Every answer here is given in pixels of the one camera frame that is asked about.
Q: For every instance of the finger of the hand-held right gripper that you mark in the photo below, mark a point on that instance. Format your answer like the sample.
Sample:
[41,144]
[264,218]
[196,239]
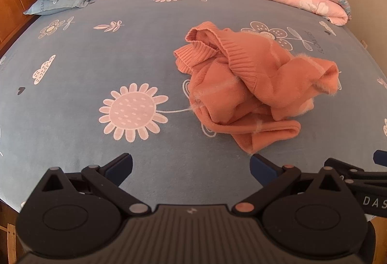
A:
[356,171]
[381,158]

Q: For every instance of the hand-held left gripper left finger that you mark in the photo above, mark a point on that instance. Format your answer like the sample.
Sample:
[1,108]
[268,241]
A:
[121,165]

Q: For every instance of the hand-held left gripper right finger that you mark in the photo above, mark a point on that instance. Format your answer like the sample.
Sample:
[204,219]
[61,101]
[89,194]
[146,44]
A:
[261,167]

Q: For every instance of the orange striped sweater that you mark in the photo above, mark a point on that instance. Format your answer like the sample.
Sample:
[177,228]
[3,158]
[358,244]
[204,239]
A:
[260,76]

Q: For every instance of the blue printed pillow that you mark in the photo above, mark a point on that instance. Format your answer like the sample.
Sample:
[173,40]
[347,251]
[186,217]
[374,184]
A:
[57,4]

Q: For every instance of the wooden headboard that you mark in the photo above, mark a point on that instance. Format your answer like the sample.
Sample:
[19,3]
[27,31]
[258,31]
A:
[12,10]

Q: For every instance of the wall socket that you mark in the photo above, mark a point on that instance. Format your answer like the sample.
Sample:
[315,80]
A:
[364,43]

